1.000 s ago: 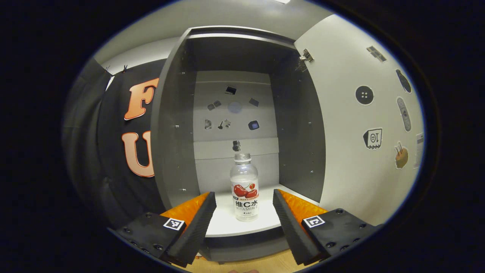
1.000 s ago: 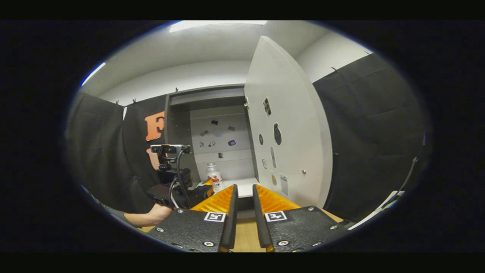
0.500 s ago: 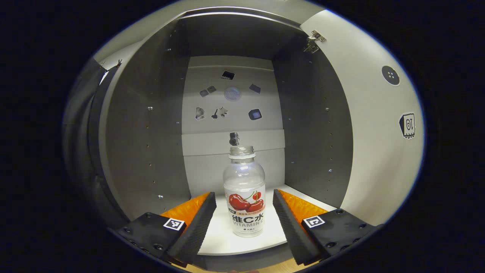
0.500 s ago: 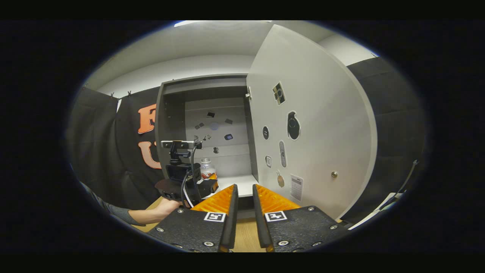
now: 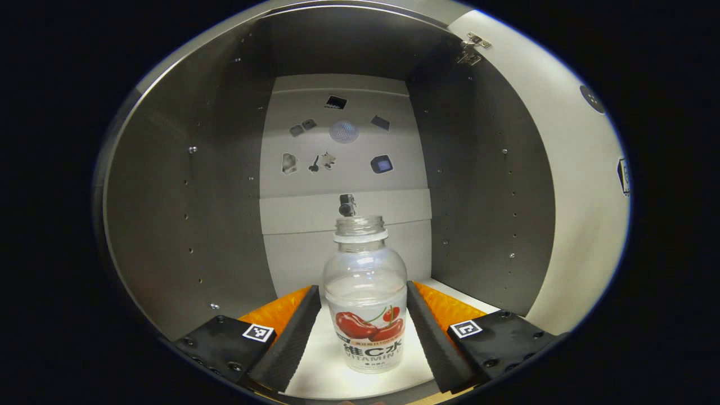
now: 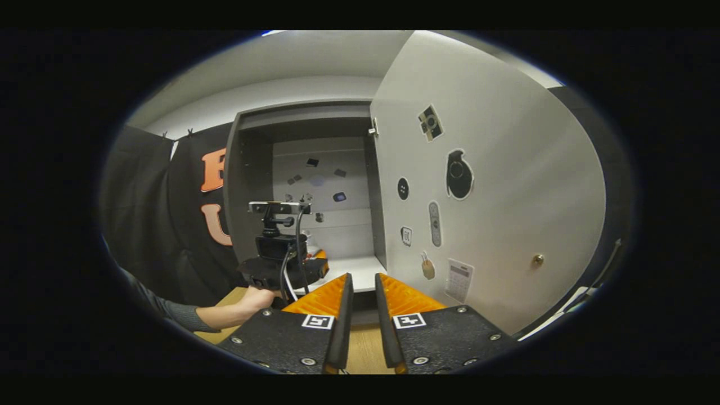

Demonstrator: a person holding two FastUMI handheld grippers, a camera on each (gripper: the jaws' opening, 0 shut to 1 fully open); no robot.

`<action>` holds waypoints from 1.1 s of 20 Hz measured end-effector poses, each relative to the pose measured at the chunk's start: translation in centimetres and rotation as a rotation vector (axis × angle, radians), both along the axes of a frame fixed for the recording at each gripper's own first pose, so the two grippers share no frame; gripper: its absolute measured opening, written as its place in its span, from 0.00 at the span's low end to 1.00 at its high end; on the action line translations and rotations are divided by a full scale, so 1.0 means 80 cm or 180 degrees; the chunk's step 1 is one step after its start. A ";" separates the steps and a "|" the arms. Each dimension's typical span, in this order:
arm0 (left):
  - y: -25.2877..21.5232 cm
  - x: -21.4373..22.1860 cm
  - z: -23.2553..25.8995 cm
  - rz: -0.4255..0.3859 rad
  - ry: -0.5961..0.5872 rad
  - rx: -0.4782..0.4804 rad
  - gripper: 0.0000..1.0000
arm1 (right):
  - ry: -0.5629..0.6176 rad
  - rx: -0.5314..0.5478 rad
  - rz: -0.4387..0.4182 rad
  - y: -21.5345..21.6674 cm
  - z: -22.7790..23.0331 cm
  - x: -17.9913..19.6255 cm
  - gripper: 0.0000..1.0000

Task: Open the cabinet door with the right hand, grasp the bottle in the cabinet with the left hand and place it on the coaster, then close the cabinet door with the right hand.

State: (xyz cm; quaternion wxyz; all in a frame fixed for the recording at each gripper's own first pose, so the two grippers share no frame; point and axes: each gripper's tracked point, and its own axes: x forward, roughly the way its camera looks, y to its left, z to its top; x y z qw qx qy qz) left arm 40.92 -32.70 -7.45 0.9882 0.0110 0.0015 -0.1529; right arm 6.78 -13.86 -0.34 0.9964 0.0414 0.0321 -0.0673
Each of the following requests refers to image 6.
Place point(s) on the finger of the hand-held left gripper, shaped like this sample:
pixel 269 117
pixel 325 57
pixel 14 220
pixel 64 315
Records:
pixel 319 254

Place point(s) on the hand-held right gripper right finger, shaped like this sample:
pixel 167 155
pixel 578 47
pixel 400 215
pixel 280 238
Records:
pixel 385 326

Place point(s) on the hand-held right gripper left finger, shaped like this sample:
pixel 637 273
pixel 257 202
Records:
pixel 343 326

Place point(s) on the grey cabinet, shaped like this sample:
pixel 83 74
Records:
pixel 247 169

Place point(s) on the beige cabinet door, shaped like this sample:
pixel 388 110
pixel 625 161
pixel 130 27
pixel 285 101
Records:
pixel 506 197

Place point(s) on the metal door hinge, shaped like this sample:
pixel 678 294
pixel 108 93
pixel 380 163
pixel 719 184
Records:
pixel 373 128

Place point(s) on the black backdrop cloth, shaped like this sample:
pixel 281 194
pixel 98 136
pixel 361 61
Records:
pixel 146 214

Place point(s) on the ceiling light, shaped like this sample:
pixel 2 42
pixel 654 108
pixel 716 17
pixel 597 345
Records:
pixel 274 32

